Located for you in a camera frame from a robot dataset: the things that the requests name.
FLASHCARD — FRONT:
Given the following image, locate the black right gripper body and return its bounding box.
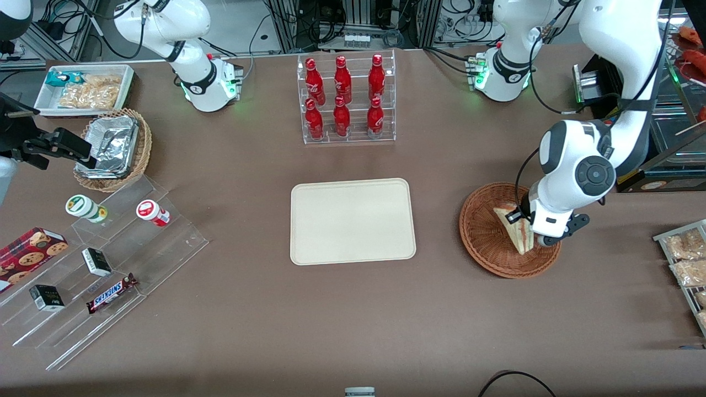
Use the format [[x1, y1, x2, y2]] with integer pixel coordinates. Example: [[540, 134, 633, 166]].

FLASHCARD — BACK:
[[0, 94, 54, 169]]

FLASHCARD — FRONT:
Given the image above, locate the triangular sandwich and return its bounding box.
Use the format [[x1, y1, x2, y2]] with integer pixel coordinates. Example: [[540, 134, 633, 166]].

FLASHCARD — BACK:
[[493, 205, 535, 256]]

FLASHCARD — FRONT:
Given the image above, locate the brown round wicker basket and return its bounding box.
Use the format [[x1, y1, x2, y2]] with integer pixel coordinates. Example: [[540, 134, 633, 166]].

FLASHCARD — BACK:
[[459, 182, 563, 279]]

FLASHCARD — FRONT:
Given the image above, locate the white rectangular snack tray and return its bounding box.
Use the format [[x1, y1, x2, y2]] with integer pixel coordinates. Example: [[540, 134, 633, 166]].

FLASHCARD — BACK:
[[34, 63, 136, 117]]

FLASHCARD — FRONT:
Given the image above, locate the light wicker basket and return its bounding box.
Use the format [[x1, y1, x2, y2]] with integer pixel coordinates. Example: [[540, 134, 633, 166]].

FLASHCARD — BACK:
[[73, 108, 153, 193]]

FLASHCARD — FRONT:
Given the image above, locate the beige rectangular plastic tray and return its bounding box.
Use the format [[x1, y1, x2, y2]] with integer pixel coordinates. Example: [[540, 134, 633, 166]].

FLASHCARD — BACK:
[[290, 178, 417, 266]]

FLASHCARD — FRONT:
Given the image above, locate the silver foil container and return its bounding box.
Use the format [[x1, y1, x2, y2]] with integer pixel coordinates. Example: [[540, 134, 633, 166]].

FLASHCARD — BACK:
[[76, 115, 140, 179]]

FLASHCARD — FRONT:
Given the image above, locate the white jar green label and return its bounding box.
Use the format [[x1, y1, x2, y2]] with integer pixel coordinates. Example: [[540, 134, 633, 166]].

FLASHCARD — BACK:
[[65, 194, 109, 224]]

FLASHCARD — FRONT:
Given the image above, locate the clear bag of crackers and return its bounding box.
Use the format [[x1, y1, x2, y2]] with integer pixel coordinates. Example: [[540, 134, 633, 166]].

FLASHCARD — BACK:
[[58, 74, 122, 110]]

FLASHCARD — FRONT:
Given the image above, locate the teal snack packet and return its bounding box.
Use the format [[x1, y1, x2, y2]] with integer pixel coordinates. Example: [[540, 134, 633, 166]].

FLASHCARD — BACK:
[[45, 71, 84, 88]]

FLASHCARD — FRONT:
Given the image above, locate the white jar red lid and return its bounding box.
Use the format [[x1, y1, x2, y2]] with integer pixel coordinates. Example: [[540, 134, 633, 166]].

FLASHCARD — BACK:
[[136, 200, 172, 228]]

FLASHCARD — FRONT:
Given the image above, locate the small black box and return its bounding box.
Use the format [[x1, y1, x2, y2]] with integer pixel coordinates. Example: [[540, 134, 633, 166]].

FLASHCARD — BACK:
[[29, 285, 66, 313], [82, 248, 113, 277]]

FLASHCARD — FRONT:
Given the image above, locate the red cookie box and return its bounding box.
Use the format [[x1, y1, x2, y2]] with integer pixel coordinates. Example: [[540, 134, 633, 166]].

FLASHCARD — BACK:
[[0, 227, 69, 294]]

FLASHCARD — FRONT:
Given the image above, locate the black glass display case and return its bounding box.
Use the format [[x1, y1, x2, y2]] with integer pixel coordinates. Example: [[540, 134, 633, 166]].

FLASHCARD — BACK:
[[573, 22, 706, 194]]

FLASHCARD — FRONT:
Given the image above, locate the clear acrylic stepped shelf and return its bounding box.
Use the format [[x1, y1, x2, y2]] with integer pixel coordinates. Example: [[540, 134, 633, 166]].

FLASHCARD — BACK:
[[0, 175, 210, 372]]

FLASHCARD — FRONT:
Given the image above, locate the clear bag of pastry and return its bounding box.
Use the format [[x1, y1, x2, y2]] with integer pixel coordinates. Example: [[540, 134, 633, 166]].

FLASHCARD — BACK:
[[670, 259, 706, 288], [662, 228, 706, 260]]

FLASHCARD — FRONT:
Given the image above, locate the snickers chocolate bar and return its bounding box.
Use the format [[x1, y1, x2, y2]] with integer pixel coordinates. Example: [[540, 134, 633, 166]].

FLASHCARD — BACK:
[[86, 273, 138, 315]]

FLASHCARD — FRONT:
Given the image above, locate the red cola bottle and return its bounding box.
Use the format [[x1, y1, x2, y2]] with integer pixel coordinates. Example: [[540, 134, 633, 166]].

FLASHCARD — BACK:
[[367, 96, 384, 139], [333, 95, 351, 138], [334, 55, 352, 104], [368, 53, 386, 101], [305, 58, 326, 105], [304, 98, 325, 141]]

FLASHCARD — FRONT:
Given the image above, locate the clear acrylic bottle rack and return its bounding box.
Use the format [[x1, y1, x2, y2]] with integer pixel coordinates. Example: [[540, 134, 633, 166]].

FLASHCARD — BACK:
[[297, 50, 397, 146]]

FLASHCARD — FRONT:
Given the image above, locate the red sausage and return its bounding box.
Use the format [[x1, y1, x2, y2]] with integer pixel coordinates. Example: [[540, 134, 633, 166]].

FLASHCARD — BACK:
[[678, 25, 706, 47], [682, 50, 706, 84]]

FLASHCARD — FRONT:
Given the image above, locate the black floor cable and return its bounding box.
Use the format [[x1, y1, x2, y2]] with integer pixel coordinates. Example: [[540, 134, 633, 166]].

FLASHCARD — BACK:
[[477, 370, 558, 397]]

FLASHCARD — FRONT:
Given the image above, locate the aluminium frame rack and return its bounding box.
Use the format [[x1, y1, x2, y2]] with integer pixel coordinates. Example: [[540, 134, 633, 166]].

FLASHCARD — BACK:
[[265, 0, 442, 53]]

